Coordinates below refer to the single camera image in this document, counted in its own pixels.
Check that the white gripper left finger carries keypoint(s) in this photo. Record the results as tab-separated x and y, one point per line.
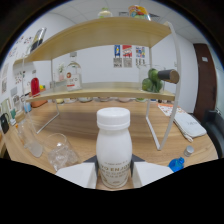
80	174

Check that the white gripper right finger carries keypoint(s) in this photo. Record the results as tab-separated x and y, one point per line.
150	172

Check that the clear glass with ice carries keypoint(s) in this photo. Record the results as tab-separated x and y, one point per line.
61	153

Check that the blue liquid bottle silver cap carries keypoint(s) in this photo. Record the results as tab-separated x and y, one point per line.
176	164

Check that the large white milk bottle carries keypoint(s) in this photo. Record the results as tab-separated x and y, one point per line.
114	150

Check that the white pouch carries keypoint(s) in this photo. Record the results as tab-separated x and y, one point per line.
190	126

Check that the orange printed menu sheet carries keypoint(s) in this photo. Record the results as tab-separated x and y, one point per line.
168	109

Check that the black armchair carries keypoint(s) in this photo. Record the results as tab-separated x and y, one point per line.
215	133

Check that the black kettle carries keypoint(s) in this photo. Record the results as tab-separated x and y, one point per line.
4	124

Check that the glass jar of limes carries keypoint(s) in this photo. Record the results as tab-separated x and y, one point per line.
151	81

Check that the red liquid bottle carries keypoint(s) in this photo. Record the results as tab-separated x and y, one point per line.
35	87

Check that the dark brown door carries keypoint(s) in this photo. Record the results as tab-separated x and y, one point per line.
203	83

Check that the white-framed wooden two-tier shelf rack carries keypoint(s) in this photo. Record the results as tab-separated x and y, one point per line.
100	33

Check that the yellow cartoon print can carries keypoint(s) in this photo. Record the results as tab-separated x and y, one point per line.
139	13

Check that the clear bottle with green cap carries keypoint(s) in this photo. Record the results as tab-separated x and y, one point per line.
105	14

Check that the multicolour wall poster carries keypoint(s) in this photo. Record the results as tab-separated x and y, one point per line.
140	56

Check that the red wall poster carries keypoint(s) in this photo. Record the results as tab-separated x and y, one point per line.
127	56

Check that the blue and yellow wall poster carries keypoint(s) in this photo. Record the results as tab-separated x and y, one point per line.
117	56

